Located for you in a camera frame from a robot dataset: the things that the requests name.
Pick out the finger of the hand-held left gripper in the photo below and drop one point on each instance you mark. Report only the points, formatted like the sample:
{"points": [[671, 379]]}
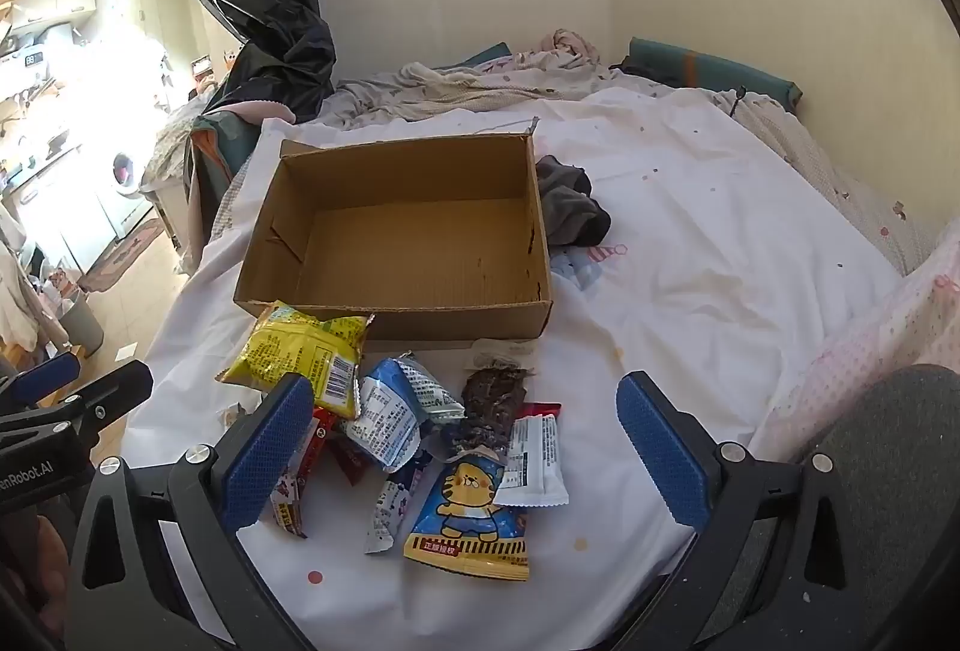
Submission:
{"points": [[45, 372], [112, 392]]}

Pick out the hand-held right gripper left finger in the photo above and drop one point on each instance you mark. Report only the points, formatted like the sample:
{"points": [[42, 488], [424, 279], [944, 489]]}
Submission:
{"points": [[266, 452]]}

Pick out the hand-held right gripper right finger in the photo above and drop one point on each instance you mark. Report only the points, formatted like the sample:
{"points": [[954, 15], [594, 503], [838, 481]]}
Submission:
{"points": [[664, 452]]}

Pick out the red and white snack packet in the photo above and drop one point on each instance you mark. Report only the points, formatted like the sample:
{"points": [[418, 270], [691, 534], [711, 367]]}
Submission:
{"points": [[291, 508]]}

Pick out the yellow snack packet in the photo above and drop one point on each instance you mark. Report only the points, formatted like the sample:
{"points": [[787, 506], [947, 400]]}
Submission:
{"points": [[292, 351]]}

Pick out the blue and white snack packet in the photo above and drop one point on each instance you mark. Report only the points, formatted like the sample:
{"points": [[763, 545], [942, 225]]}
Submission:
{"points": [[390, 415]]}

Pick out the white snack bag red edge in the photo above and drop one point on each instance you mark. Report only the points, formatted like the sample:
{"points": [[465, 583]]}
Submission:
{"points": [[532, 463]]}

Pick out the dark chocolate bar packet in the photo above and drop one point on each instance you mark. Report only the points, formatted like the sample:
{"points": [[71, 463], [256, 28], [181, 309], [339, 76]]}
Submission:
{"points": [[487, 396]]}

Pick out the blue cartoon tiger snack packet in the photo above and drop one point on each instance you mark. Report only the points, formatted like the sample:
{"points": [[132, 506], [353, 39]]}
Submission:
{"points": [[465, 508]]}

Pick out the brown cardboard box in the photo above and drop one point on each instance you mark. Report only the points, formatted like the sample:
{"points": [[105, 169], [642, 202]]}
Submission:
{"points": [[420, 238]]}

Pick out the white paper sheet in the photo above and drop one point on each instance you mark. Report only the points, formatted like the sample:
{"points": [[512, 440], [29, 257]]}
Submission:
{"points": [[125, 350]]}

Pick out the grey trash bin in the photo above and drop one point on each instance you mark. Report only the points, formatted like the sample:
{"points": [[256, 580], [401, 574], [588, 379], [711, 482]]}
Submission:
{"points": [[82, 321]]}

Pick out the dark red small snack packet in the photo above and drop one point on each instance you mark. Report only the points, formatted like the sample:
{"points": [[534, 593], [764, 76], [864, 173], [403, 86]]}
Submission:
{"points": [[346, 460]]}

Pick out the patterned floor rug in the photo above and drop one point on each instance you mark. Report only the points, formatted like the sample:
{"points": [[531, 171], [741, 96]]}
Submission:
{"points": [[112, 261]]}

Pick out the long white snack packet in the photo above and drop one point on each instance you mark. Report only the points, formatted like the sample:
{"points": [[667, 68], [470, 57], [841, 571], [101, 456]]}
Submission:
{"points": [[386, 512]]}

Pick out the white bed sheet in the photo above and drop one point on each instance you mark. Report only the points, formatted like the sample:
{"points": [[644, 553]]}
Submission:
{"points": [[712, 261]]}

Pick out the white washing machine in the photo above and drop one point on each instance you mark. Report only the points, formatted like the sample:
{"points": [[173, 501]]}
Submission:
{"points": [[124, 186]]}

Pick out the person's grey pants leg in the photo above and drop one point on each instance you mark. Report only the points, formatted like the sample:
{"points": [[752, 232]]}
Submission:
{"points": [[885, 441]]}

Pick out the pink dotted blanket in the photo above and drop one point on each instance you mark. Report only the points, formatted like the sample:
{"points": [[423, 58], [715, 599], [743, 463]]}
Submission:
{"points": [[862, 351]]}

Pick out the grey cloth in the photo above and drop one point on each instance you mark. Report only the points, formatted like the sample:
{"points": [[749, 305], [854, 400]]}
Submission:
{"points": [[570, 208]]}

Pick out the teal cloth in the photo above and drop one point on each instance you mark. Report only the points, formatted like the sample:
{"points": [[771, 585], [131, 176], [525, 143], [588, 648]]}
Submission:
{"points": [[217, 148]]}

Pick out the green folded mat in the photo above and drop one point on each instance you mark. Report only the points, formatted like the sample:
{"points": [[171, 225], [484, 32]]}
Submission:
{"points": [[697, 66]]}

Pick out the crumpled beige blanket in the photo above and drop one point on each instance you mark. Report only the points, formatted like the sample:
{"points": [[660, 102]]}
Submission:
{"points": [[465, 85]]}

